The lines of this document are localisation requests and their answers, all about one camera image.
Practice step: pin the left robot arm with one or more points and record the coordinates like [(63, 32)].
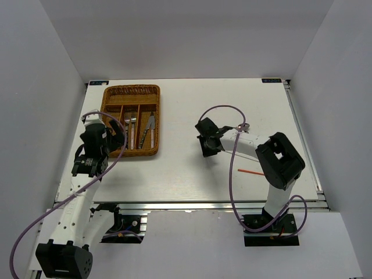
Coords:
[(69, 250)]

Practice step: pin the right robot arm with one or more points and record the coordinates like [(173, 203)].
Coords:
[(280, 162)]

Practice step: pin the dark handled knife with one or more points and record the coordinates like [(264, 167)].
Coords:
[(141, 143)]

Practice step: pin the orange chopstick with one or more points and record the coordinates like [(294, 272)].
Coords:
[(251, 172)]

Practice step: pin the blue label right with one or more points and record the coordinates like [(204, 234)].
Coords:
[(271, 80)]

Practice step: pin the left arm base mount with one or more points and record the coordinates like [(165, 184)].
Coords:
[(127, 228)]

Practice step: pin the blue label left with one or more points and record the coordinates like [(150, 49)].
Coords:
[(98, 82)]

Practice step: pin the wicker cutlery tray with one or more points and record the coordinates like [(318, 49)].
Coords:
[(137, 107)]

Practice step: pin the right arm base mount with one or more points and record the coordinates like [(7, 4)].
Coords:
[(281, 233)]

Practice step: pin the pink handled fork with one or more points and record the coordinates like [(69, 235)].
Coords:
[(133, 121)]

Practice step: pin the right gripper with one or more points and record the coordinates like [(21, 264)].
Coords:
[(205, 153)]

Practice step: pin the blue label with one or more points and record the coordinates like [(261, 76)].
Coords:
[(271, 80), (98, 82)]

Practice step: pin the dark handled fork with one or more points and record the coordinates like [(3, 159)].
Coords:
[(127, 123)]

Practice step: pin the pink handled knife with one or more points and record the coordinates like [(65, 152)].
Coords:
[(151, 127)]

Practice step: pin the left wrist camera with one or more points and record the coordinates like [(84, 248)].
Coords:
[(92, 117)]

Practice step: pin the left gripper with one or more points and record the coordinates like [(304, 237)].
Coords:
[(117, 139)]

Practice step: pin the dark handled spoon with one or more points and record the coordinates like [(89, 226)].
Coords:
[(242, 127)]

